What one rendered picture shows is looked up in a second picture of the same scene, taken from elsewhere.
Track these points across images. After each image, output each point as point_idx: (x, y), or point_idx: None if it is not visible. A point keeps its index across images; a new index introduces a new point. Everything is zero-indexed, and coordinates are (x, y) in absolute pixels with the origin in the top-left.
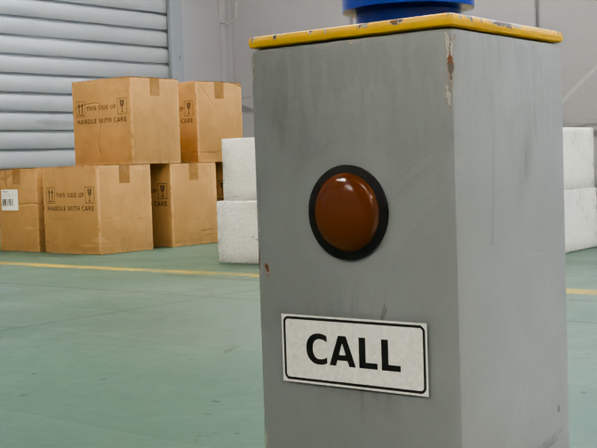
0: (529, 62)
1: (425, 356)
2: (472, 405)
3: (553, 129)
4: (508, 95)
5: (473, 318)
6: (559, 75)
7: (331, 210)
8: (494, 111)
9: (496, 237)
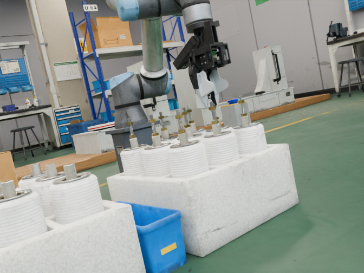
0: (229, 108)
1: None
2: None
3: (233, 112)
4: (227, 111)
5: None
6: (233, 108)
7: None
8: (225, 112)
9: (227, 122)
